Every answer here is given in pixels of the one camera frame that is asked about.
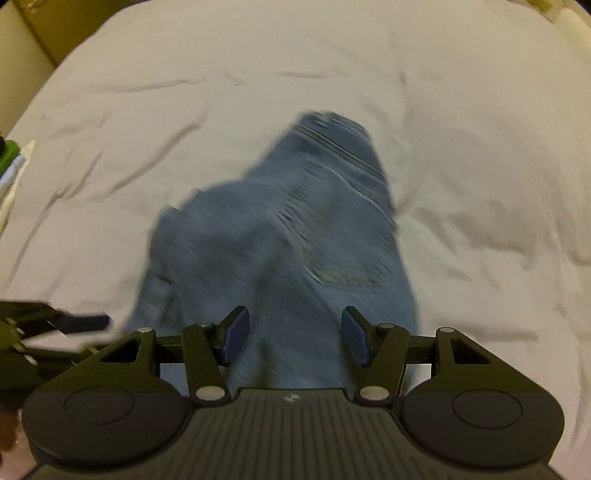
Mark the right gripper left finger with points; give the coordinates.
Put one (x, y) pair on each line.
(208, 347)

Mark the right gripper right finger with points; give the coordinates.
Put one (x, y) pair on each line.
(381, 351)

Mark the blue denim jeans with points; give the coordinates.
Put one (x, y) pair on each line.
(306, 233)

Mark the stack of folded clothes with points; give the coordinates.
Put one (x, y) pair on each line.
(11, 178)

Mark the white duvet on bed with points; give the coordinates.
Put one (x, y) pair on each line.
(479, 113)

